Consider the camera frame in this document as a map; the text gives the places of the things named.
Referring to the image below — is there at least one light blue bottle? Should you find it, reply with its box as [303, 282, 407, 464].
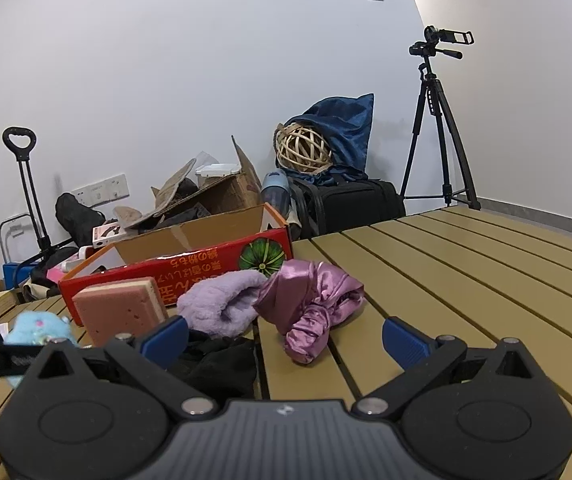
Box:
[261, 169, 297, 221]

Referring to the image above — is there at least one white metal frame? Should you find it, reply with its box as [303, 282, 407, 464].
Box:
[0, 214, 41, 266]

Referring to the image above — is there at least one white red small carton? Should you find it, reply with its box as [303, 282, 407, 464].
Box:
[92, 224, 129, 250]

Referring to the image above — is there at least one black cloth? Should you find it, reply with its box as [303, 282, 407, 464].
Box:
[168, 330, 259, 401]

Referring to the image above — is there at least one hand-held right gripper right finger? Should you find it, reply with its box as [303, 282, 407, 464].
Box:
[356, 316, 549, 418]

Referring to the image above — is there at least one purple fluffy cloth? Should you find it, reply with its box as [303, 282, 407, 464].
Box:
[177, 269, 268, 338]

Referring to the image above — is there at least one blue satin cloth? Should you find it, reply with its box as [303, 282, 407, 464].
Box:
[286, 92, 375, 186]

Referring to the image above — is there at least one pink plastic item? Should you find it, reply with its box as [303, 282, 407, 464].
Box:
[46, 246, 91, 281]

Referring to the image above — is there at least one red cardboard box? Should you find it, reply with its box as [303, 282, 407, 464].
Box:
[59, 203, 294, 313]

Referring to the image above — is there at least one black tripod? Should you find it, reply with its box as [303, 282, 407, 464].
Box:
[398, 57, 482, 211]

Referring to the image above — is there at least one black pull handle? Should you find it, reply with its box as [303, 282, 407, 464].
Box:
[2, 126, 52, 261]

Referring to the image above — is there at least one white wall socket strip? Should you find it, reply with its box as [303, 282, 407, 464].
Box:
[72, 174, 130, 206]

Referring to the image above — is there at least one blue storage box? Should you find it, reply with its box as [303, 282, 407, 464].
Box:
[3, 261, 34, 291]

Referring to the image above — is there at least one white lidded container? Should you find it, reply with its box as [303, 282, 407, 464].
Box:
[196, 162, 241, 179]

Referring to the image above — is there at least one black suitcase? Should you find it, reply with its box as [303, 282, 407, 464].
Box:
[293, 178, 407, 238]

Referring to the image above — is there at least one wicker ball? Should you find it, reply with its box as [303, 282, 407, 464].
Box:
[275, 122, 334, 176]

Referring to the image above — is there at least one tan slatted folding table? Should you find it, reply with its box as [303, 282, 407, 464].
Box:
[0, 207, 572, 480]

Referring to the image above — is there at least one dark cloth bundle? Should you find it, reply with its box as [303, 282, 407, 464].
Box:
[56, 192, 106, 243]

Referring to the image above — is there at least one pink sponge block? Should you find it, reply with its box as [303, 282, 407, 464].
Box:
[72, 276, 169, 348]

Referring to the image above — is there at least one pink satin cloth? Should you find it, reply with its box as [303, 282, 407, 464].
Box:
[254, 260, 365, 365]

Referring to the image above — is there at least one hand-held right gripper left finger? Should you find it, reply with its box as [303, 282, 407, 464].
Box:
[26, 316, 219, 418]

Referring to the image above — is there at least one open brown cardboard box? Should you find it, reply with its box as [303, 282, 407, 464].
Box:
[151, 135, 263, 221]

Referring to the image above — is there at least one torn brown cardboard sheet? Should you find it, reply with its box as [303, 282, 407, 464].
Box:
[113, 157, 199, 231]

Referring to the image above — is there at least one light blue plush toy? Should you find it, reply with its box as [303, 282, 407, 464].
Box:
[4, 310, 79, 348]

